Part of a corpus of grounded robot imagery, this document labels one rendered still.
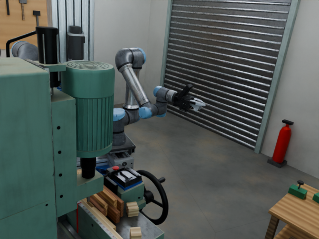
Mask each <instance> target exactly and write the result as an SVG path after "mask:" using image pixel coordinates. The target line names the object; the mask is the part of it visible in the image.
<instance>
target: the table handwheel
mask: <svg viewBox="0 0 319 239"><path fill-rule="evenodd" d="M136 172H137V173H139V174H140V175H142V176H145V177H147V178H149V179H150V180H151V181H152V182H153V183H154V184H155V186H156V187H157V189H158V191H159V193H160V196H161V199H162V203H160V202H158V201H156V200H154V195H153V193H152V192H151V191H149V190H148V191H147V190H146V188H145V186H144V195H143V200H144V201H146V204H148V203H150V202H153V203H155V204H157V205H158V206H160V207H161V208H163V210H162V215H161V217H160V218H158V219H152V218H150V217H148V216H147V215H146V214H145V213H144V212H143V211H142V209H140V213H141V214H142V215H144V216H145V217H146V218H147V219H149V220H150V221H151V222H152V223H153V224H155V225H160V224H162V223H163V222H164V221H165V219H166V218H167V215H168V211H169V204H168V199H167V195H166V193H165V190H164V188H163V186H162V185H161V183H160V182H159V180H158V179H157V178H156V177H155V176H154V175H153V174H151V173H150V172H148V171H145V170H137V171H136Z"/></svg>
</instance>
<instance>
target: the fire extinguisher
mask: <svg viewBox="0 0 319 239"><path fill-rule="evenodd" d="M282 123H285V124H286V126H285V127H282V129H281V130H280V132H279V135H278V139H277V142H276V146H275V149H274V153H273V156H272V157H271V158H269V159H268V161H267V162H268V163H269V164H271V165H274V166H276V167H278V168H282V167H283V166H285V165H286V164H287V161H286V160H284V157H285V154H286V151H287V147H288V144H289V141H290V138H291V128H289V125H293V124H294V122H292V121H289V120H286V119H284V120H282Z"/></svg>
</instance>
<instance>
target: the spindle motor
mask: <svg viewBox="0 0 319 239"><path fill-rule="evenodd" d="M63 64H65V65H66V71H61V88H62V92H64V93H66V94H68V95H69V96H71V97H73V98H75V102H76V157H81V158H92V157H98V156H103V155H105V154H107V153H108V152H110V151H111V149H112V145H113V107H114V83H115V69H114V67H113V65H111V64H108V63H103V62H97V61H69V62H65V63H63Z"/></svg>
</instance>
